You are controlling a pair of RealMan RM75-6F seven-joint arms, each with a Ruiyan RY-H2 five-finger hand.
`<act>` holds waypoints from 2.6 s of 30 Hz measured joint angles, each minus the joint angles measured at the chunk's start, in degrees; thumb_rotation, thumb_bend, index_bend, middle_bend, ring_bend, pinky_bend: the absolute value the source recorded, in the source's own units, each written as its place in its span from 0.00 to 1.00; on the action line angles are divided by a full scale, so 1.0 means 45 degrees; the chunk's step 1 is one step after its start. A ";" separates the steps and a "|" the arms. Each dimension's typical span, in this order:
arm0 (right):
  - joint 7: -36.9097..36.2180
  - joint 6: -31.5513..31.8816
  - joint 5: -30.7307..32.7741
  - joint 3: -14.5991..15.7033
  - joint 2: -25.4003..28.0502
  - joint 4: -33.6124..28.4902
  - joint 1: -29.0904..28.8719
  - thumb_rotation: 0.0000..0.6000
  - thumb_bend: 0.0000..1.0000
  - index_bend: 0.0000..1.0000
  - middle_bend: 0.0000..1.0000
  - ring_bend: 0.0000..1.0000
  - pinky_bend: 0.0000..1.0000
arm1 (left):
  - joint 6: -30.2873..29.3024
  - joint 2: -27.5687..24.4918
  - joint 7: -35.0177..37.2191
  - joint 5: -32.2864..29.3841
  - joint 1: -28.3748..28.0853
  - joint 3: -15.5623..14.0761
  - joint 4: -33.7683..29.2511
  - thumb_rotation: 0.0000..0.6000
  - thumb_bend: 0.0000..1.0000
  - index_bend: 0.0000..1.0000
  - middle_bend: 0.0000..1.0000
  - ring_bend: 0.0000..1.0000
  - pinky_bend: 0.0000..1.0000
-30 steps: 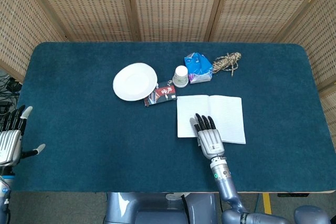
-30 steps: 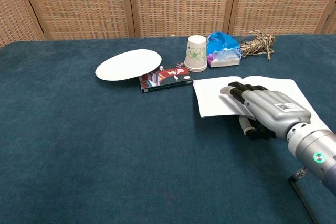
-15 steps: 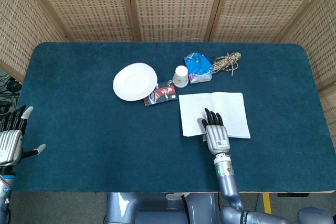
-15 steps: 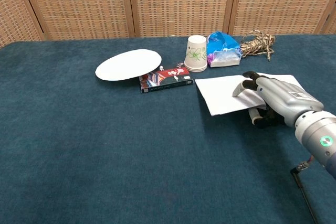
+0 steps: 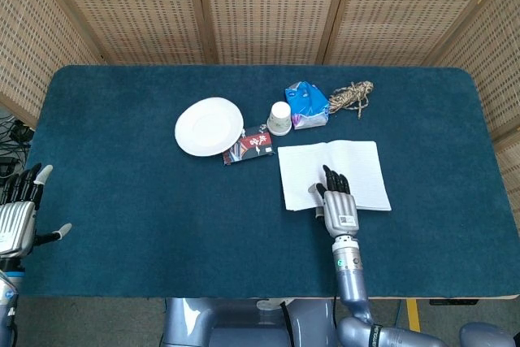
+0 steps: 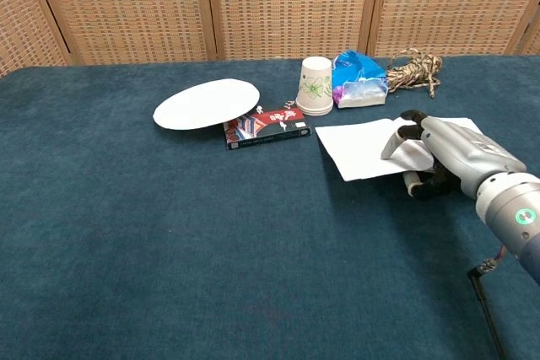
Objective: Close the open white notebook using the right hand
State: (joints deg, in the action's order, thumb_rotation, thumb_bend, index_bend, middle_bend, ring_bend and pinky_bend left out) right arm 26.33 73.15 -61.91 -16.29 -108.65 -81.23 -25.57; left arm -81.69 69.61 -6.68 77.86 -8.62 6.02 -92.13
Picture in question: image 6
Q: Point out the blue tissue pack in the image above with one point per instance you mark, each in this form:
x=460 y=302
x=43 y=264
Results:
x=358 y=82

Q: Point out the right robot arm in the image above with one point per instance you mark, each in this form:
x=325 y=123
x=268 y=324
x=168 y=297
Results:
x=512 y=216

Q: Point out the white paper plate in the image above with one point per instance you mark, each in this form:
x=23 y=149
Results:
x=206 y=103

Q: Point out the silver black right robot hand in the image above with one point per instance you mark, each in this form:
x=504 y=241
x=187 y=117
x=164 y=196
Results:
x=460 y=153

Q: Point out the dark blue table mat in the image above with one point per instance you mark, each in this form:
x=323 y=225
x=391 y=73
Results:
x=169 y=229

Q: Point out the white floral paper cup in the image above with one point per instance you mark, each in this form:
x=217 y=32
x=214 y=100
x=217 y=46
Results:
x=314 y=86

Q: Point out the red black small packet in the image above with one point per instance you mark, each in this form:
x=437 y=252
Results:
x=270 y=128

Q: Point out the white notebook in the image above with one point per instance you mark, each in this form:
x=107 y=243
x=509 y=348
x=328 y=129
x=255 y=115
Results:
x=350 y=147

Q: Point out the woven bamboo screen panel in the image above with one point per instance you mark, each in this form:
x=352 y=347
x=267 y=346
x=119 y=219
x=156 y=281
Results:
x=532 y=35
x=291 y=6
x=21 y=18
x=451 y=6
x=126 y=6

